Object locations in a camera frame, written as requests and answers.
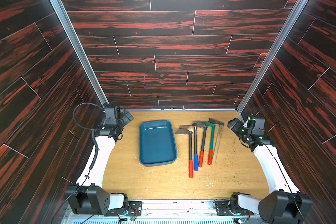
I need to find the chrome hoe blue grip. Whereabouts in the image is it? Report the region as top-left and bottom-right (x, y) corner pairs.
(180, 125), (199, 172)

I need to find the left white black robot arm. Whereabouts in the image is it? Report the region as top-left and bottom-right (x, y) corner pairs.
(65, 103), (133, 216)

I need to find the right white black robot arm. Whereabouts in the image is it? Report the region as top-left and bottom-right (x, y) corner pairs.
(227, 115), (312, 224)

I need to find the teal plastic storage tray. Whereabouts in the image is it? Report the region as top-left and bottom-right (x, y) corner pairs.
(139, 120), (178, 167)

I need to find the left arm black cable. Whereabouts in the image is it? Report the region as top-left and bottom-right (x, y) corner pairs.
(72, 102), (105, 185)

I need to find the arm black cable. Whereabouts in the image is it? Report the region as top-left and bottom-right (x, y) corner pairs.
(264, 144), (306, 222)
(72, 102), (105, 185)

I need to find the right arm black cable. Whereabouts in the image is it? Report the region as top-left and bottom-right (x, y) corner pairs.
(264, 144), (306, 222)

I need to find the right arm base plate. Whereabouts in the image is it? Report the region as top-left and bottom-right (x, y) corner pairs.
(212, 199), (254, 216)

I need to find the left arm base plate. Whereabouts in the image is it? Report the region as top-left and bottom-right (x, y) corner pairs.
(105, 200), (143, 217)

